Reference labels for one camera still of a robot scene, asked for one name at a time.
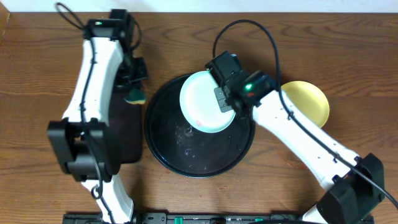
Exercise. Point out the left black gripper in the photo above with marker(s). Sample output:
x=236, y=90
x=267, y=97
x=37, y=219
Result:
x=134, y=86

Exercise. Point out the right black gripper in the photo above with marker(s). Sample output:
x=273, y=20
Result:
x=221, y=101

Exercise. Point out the teal green sponge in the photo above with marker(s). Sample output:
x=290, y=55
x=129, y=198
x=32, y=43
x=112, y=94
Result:
x=135, y=97

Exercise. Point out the light blue plate top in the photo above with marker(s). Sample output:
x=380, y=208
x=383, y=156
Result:
x=200, y=106

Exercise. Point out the yellow plate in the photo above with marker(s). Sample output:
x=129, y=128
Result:
x=310, y=100

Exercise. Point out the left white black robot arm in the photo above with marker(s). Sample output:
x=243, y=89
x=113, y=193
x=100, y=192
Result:
x=101, y=129

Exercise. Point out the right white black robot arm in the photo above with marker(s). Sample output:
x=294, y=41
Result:
x=352, y=183

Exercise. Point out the rectangular black tray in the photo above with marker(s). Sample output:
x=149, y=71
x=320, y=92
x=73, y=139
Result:
x=125, y=121

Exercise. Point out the round black tray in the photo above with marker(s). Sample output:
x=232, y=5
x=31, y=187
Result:
x=185, y=150

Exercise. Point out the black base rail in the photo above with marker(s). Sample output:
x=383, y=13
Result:
x=162, y=218

